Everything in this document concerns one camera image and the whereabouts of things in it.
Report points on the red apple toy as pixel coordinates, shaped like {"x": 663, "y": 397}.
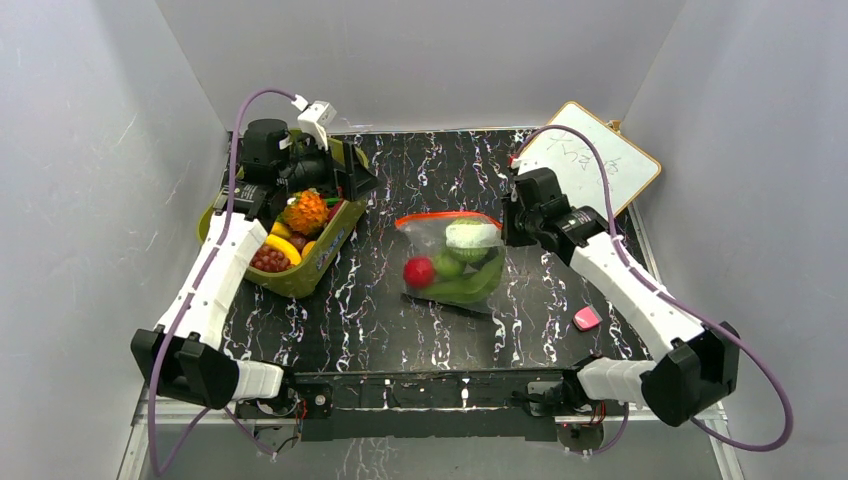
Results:
{"x": 419, "y": 272}

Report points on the small whiteboard wooden frame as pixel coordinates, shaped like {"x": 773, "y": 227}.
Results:
{"x": 595, "y": 165}

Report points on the orange pineapple toy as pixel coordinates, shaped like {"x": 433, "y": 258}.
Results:
{"x": 306, "y": 213}

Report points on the small green cabbage toy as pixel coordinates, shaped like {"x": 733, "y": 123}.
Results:
{"x": 446, "y": 266}

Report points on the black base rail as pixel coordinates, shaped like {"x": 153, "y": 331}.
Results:
{"x": 537, "y": 405}

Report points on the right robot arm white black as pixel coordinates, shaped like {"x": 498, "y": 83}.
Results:
{"x": 691, "y": 366}

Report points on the pink eraser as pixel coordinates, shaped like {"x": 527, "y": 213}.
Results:
{"x": 586, "y": 319}

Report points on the orange fruit toy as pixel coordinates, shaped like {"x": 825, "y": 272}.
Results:
{"x": 308, "y": 247}

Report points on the red grapes toy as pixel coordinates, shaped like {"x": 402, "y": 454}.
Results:
{"x": 270, "y": 260}

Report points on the round green cabbage toy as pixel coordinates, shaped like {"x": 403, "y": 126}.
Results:
{"x": 470, "y": 239}

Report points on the clear zip top bag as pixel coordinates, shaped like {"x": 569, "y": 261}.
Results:
{"x": 425, "y": 233}

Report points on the magenta fruit toy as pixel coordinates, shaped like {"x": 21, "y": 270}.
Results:
{"x": 335, "y": 209}

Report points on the yellow banana toy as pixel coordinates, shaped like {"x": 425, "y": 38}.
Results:
{"x": 278, "y": 240}

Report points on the olive green plastic bin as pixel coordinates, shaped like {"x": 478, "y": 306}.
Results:
{"x": 301, "y": 280}

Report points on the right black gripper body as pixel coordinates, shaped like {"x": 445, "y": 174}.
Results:
{"x": 515, "y": 221}

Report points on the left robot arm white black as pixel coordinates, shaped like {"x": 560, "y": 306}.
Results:
{"x": 181, "y": 357}

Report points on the green lettuce leaf toy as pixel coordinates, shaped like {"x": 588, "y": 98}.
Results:
{"x": 468, "y": 288}

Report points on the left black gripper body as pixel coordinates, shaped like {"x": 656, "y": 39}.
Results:
{"x": 314, "y": 170}

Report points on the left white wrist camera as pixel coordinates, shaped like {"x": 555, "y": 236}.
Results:
{"x": 313, "y": 119}

